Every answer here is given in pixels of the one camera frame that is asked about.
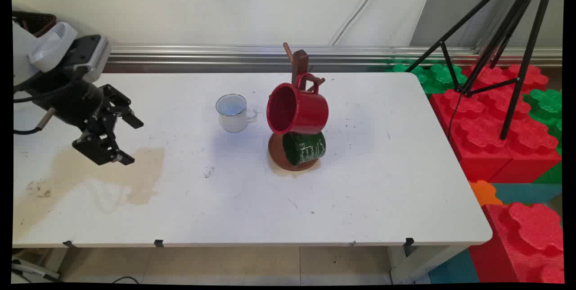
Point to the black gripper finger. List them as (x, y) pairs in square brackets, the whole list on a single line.
[(101, 146), (121, 108)]

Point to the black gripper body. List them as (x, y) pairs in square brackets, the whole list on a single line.
[(67, 101)]

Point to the red enamel mug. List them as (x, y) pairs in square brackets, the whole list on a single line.
[(306, 110)]

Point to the dark brown furniture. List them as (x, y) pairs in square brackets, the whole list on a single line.
[(38, 22)]

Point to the black tape tab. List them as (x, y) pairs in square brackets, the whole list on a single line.
[(159, 243), (68, 243), (408, 242)]

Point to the white enamel mug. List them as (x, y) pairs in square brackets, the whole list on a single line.
[(231, 121)]

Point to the brown wooden mug tree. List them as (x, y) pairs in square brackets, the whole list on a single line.
[(300, 63)]

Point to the green mug with white print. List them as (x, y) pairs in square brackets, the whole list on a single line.
[(310, 148)]

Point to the green foam block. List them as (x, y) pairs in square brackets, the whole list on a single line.
[(438, 78), (546, 103)]

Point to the white table leg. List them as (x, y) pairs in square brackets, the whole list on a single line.
[(418, 263)]

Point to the large red foam block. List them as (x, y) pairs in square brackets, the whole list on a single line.
[(481, 139)]

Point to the teal foam mat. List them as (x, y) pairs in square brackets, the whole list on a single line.
[(454, 269), (526, 193)]

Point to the orange foam piece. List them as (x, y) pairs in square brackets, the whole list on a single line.
[(483, 193)]

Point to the black tripod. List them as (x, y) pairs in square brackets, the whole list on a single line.
[(527, 56)]

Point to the black grey wrist camera box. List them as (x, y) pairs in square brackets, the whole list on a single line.
[(90, 54)]

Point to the aluminium wall rail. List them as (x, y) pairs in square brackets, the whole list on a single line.
[(202, 54)]

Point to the white wall conduit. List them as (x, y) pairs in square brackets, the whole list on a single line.
[(358, 9)]

